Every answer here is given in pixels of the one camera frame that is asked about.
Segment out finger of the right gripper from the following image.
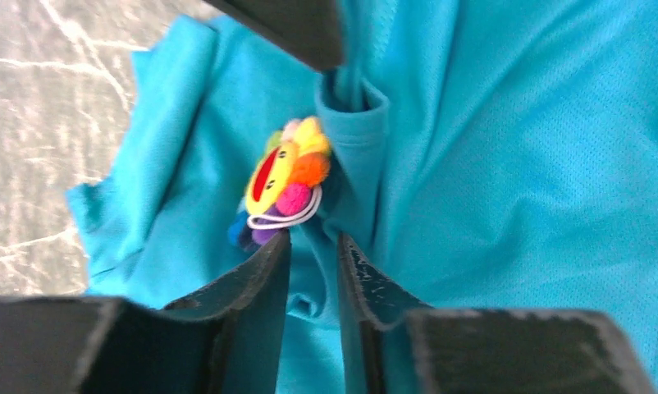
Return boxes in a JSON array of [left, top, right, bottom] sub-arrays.
[[207, 0, 345, 71]]

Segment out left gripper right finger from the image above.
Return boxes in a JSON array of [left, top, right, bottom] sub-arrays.
[[337, 234, 655, 393]]

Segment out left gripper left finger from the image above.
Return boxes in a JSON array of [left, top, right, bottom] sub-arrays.
[[0, 231, 290, 393]]

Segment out colourful flower plush patch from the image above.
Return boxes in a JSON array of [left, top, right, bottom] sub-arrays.
[[227, 117, 332, 251]]

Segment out teal t-shirt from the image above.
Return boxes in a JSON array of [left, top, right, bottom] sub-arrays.
[[67, 1, 658, 393]]

